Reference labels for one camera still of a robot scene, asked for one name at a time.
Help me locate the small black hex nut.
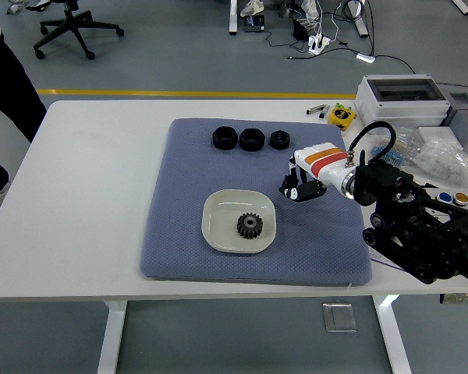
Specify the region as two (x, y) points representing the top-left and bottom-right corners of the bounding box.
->
(269, 130), (291, 150)

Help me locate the white square dish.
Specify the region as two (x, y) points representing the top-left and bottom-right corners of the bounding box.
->
(200, 189), (278, 255)

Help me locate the grey electrical enclosure box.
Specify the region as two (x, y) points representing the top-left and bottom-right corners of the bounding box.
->
(353, 73), (452, 136)

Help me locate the yellow tape measure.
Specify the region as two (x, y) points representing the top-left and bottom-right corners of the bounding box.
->
(328, 108), (357, 132)

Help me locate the white button control box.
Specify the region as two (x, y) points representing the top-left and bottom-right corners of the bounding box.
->
(424, 182), (468, 210)

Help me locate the grey desk leg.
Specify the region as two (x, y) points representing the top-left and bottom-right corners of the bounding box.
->
(350, 0), (370, 38)

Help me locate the black power brick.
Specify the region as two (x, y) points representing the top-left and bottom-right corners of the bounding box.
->
(292, 18), (311, 41)

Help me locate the green circuit board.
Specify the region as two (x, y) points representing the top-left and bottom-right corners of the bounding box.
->
(439, 291), (468, 305)

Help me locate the white table leg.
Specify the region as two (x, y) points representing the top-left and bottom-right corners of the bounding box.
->
(96, 300), (128, 374)
(372, 295), (413, 374)

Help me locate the clear bag of white parts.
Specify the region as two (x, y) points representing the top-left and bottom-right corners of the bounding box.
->
(411, 138), (468, 189)

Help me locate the black office chair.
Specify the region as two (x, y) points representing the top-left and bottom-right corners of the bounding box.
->
(33, 0), (126, 61)

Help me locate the blue-grey textured mat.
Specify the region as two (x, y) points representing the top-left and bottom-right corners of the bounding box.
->
(140, 118), (374, 288)

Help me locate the white flat box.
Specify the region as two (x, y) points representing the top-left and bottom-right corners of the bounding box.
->
(417, 125), (463, 147)

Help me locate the white power strip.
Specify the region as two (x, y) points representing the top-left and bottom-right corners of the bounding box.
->
(307, 34), (332, 55)

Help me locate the large black gear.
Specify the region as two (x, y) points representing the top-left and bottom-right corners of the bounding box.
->
(236, 212), (264, 242)

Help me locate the grey plastic case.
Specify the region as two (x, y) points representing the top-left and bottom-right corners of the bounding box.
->
(438, 83), (468, 153)

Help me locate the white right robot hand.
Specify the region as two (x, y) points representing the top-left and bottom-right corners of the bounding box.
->
(278, 143), (356, 203)

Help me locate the person's foot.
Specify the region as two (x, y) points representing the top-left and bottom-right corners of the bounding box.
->
(300, 0), (321, 20)
(239, 0), (265, 18)

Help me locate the person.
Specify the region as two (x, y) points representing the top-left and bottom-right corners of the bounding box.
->
(0, 8), (48, 206)

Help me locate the black floor device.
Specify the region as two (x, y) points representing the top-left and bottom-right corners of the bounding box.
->
(243, 14), (267, 34)

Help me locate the large black hex nut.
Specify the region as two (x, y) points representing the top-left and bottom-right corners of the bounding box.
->
(211, 125), (238, 151)
(239, 127), (265, 153)

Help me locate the metal floor outlet plate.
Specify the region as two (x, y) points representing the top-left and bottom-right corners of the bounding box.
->
(322, 302), (358, 333)

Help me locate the black floor cable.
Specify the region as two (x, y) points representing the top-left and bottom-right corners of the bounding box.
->
(374, 53), (417, 76)

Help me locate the bag of blue resistors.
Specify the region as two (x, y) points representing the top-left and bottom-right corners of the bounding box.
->
(368, 127), (420, 165)

